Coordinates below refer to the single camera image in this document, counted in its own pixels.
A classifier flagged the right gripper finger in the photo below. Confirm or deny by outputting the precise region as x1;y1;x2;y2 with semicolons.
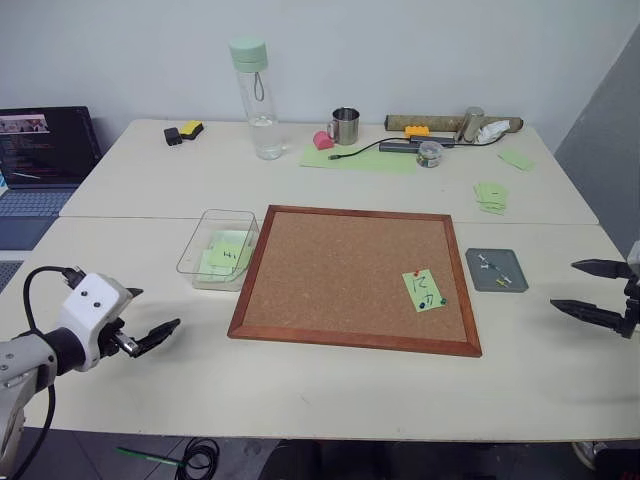
549;298;625;332
570;258;633;281

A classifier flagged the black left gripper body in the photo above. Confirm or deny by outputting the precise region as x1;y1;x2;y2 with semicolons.
97;316;141;359

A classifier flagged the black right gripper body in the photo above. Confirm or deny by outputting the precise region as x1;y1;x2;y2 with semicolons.
618;273;640;341

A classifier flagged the light green paper label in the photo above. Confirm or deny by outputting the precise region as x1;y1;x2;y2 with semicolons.
206;239;242;269

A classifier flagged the green note with black writing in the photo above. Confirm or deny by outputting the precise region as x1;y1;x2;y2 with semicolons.
401;269;447;315

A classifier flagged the wood framed cork board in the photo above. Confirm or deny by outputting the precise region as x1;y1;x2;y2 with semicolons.
227;204;484;358

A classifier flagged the small glass jar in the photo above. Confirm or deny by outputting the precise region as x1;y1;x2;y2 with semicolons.
415;140;445;169

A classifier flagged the clear plastic box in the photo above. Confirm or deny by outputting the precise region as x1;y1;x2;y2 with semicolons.
175;208;262;292

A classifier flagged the grey pin tray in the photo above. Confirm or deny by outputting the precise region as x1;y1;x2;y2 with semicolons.
464;247;530;294

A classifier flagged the green pen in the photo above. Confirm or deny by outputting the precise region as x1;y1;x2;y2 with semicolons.
116;446;189;470

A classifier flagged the stack of green notes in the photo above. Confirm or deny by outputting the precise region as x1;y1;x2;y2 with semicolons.
473;180;512;217

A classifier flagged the single green paper slip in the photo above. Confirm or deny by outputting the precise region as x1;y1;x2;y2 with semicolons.
497;149;536;173

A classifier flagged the grey caster wheel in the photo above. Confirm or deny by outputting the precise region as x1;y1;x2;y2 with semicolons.
571;441;609;472

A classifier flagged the open laptop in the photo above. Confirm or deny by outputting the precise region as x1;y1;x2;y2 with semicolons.
0;105;104;251

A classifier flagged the yellow and black sponge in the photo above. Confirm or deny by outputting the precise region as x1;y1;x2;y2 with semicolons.
178;119;207;141

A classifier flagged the white crumpled tissue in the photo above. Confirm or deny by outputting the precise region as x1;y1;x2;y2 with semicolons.
476;120;507;142

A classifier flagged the metal cylinder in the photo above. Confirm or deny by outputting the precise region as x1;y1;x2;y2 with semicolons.
453;105;487;145

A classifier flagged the dark grey bar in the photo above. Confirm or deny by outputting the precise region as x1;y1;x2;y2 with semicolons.
409;134;457;150

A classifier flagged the clear bottle with green cap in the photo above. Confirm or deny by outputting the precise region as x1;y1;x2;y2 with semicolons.
228;35;279;162

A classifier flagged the dark grey cylinder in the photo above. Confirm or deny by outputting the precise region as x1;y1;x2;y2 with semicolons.
378;140;420;155

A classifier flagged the large green paper sheet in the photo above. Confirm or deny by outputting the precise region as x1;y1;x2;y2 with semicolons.
298;143;419;176

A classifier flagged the steel mug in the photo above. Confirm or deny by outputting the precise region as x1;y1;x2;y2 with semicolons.
326;106;362;147

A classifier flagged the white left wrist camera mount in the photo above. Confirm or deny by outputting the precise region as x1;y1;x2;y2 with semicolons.
54;272;135;373

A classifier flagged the black coiled cable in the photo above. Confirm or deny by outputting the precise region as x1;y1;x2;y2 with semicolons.
181;436;220;480

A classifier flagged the black cable with plug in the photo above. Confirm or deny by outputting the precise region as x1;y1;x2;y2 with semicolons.
327;133;504;162

